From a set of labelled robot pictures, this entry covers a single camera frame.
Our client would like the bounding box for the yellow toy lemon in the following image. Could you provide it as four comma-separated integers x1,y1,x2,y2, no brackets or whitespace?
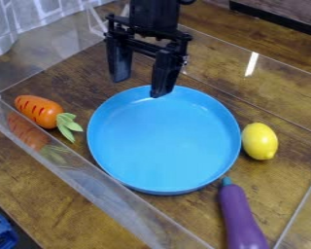
242,123,279,160

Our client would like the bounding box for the blue round plate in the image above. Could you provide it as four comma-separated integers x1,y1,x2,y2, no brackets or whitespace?
87,87,242,196

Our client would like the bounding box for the white grid curtain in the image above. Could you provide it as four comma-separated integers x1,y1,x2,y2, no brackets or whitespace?
0,0,112,55

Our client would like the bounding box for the purple toy eggplant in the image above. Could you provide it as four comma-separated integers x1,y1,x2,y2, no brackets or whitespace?
219,177,270,249

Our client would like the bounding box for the orange toy carrot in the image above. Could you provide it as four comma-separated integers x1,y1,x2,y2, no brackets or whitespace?
14,95,84,143

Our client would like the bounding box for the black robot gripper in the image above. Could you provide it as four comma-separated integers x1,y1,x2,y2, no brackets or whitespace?
105,0,194,98

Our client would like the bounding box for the blue plastic object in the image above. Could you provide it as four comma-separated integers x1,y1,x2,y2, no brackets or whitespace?
0,215,18,249

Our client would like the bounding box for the clear acrylic barrier wall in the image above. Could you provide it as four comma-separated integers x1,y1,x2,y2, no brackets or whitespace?
0,2,311,249

